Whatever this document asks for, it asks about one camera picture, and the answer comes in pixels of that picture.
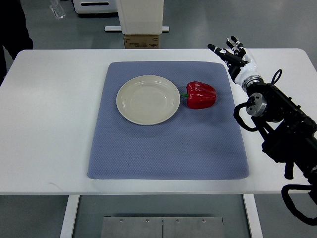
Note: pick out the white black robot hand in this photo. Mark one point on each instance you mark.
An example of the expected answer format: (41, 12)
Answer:
(239, 61)

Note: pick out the red bell pepper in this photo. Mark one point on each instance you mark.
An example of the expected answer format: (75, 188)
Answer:
(199, 95)

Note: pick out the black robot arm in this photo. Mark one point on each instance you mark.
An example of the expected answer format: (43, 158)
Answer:
(288, 134)

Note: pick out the cream round plate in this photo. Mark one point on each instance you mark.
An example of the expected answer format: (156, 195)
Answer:
(148, 100)

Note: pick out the blue grey textured mat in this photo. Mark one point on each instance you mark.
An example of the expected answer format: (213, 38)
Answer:
(201, 144)

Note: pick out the cardboard box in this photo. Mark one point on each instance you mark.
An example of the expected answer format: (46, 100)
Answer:
(141, 41)

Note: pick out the white cabinet with slot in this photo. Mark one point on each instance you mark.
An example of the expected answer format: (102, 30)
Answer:
(94, 6)

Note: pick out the white table leg right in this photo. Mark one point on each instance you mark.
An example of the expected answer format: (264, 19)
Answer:
(252, 216)

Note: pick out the white table leg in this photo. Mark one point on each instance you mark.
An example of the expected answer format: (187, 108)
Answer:
(252, 216)
(68, 224)

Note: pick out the clear plastic container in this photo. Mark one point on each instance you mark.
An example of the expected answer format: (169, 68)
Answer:
(57, 9)

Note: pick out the person in dark clothes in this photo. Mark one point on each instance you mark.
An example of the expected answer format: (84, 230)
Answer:
(14, 35)

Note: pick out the white table leg left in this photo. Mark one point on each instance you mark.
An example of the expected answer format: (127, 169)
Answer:
(68, 224)

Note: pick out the white pedestal column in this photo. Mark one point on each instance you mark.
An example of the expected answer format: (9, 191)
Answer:
(139, 17)

